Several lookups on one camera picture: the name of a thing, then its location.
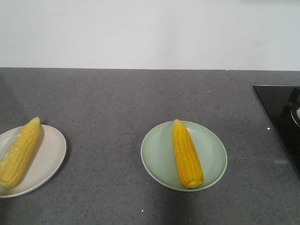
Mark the pale patchy corn cob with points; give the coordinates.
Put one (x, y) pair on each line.
(16, 158)

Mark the black glass gas stove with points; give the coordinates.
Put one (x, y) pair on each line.
(273, 99)

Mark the black stove pan support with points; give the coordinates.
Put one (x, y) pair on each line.
(293, 100)

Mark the silver stove burner cap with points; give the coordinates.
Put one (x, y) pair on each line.
(295, 114)

